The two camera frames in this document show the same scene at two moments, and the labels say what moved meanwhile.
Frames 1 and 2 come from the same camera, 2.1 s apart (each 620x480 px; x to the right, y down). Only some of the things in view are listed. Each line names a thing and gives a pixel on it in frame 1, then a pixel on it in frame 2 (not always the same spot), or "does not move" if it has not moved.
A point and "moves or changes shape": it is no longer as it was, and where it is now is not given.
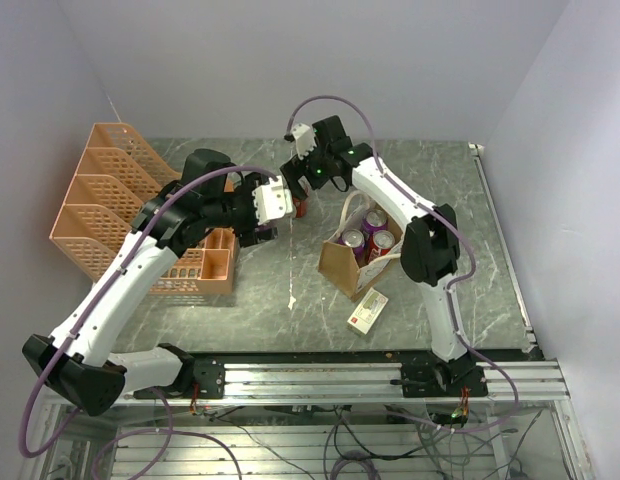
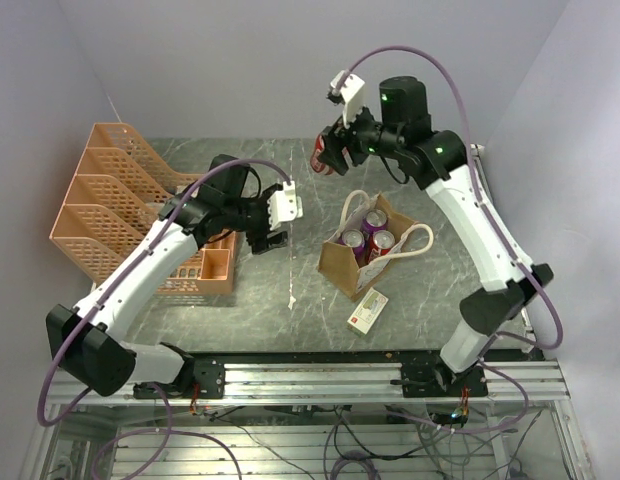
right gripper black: x=293 y=171 -> x=332 y=152
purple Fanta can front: x=354 y=239 does not move
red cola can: x=380 y=242 does not move
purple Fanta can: x=374 y=220 does not move
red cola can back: x=301 y=207 moves or changes shape
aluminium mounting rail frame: x=490 y=420 does not move
